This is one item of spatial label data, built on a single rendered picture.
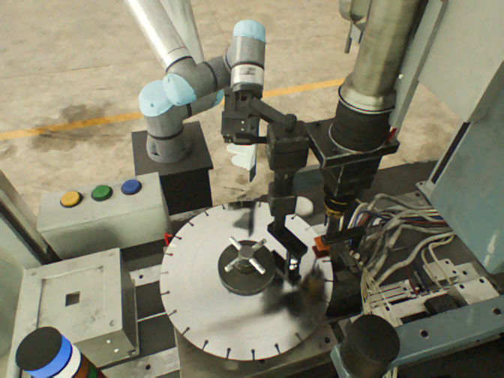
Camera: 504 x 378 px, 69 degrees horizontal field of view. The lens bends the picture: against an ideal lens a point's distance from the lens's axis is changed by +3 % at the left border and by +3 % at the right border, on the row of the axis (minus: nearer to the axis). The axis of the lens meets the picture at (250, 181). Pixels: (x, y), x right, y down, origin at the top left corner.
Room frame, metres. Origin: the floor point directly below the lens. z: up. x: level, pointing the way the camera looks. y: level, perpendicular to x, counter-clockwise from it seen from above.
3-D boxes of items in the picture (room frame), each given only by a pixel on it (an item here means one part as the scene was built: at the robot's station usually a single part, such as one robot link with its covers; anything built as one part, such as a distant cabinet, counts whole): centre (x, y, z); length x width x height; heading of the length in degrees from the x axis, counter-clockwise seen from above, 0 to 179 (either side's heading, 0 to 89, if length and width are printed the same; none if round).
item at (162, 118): (0.92, 0.27, 0.91); 0.13 x 0.12 x 0.14; 128
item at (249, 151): (0.54, 0.02, 1.08); 0.09 x 0.06 x 0.03; 177
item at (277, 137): (0.39, -0.05, 1.17); 0.06 x 0.05 x 0.20; 97
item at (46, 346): (0.13, 0.23, 1.14); 0.05 x 0.04 x 0.03; 16
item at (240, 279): (0.34, 0.01, 0.96); 0.11 x 0.11 x 0.03
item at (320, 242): (0.40, -0.18, 0.95); 0.10 x 0.03 x 0.07; 106
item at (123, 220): (0.56, 0.36, 0.82); 0.28 x 0.11 x 0.15; 106
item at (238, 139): (0.41, -0.01, 1.21); 0.08 x 0.06 x 0.03; 106
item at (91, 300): (0.31, 0.35, 0.82); 0.18 x 0.18 x 0.15; 16
